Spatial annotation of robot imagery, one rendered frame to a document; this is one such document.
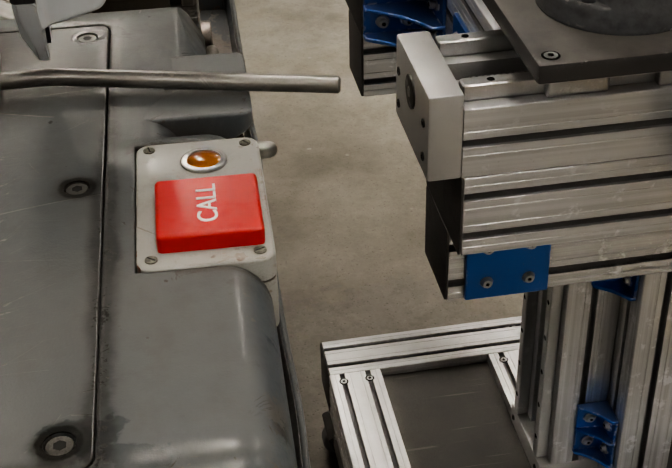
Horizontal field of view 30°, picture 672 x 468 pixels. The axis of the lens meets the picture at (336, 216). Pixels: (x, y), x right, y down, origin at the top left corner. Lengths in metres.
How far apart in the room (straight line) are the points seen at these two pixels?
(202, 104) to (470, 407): 1.36
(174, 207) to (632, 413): 1.11
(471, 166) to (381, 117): 2.18
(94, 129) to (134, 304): 0.19
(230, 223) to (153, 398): 0.13
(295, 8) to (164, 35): 3.03
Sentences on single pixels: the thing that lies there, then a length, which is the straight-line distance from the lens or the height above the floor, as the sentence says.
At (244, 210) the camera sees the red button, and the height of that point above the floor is 1.27.
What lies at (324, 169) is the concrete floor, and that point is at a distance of 3.13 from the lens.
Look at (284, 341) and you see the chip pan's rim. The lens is 1.66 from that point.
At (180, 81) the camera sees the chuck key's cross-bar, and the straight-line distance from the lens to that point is 0.85.
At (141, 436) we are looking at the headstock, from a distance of 0.59.
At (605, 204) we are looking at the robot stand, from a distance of 1.25.
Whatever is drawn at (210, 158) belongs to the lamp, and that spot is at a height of 1.26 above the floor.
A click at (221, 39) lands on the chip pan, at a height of 0.54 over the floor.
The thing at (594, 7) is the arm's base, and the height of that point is 1.19.
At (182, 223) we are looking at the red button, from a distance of 0.70.
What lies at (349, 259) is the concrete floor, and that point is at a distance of 2.81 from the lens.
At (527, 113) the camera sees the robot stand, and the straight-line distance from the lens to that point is 1.16.
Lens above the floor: 1.66
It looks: 34 degrees down
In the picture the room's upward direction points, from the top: 1 degrees counter-clockwise
